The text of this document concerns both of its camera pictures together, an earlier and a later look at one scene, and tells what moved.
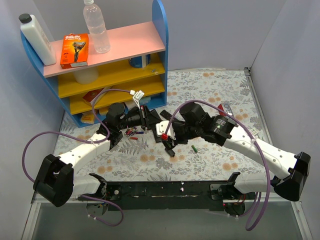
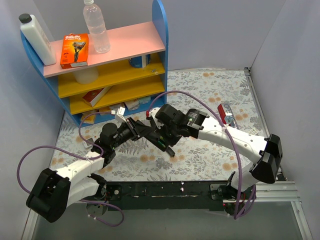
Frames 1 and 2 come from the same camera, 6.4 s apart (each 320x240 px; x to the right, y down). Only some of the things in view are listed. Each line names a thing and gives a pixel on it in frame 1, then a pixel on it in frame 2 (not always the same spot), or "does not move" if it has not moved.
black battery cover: (170, 152) does not move
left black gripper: (145, 117) to (135, 127)
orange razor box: (75, 51) does not move
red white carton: (92, 97) does not move
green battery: (194, 148) to (160, 143)
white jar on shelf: (86, 77) does not move
